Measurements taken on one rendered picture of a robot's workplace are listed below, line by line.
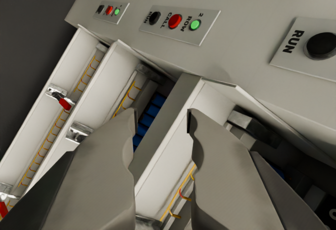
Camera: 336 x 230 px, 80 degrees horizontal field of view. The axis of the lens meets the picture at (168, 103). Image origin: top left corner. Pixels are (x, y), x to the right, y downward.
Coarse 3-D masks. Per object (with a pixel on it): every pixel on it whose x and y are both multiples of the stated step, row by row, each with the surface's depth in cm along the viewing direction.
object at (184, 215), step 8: (232, 128) 20; (240, 136) 19; (248, 136) 19; (248, 144) 19; (192, 168) 20; (176, 192) 20; (168, 208) 20; (184, 208) 20; (176, 216) 20; (184, 216) 20; (176, 224) 20; (184, 224) 19
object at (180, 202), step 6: (228, 126) 20; (192, 180) 20; (186, 186) 21; (192, 186) 20; (186, 192) 20; (180, 198) 21; (174, 204) 21; (180, 204) 20; (174, 210) 20; (168, 216) 21; (168, 222) 20; (162, 228) 21; (168, 228) 21
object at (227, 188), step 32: (192, 128) 12; (224, 128) 10; (192, 160) 11; (224, 160) 8; (192, 192) 8; (224, 192) 7; (256, 192) 7; (192, 224) 7; (224, 224) 6; (256, 224) 6
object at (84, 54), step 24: (72, 48) 47; (96, 48) 48; (72, 72) 48; (48, 96) 47; (72, 96) 49; (48, 120) 48; (24, 144) 48; (48, 144) 50; (0, 168) 47; (24, 168) 49; (0, 192) 47; (0, 216) 49
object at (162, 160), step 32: (192, 96) 19; (224, 96) 20; (160, 128) 20; (256, 128) 19; (288, 128) 17; (160, 160) 19; (288, 160) 26; (320, 160) 24; (160, 192) 20; (320, 192) 23
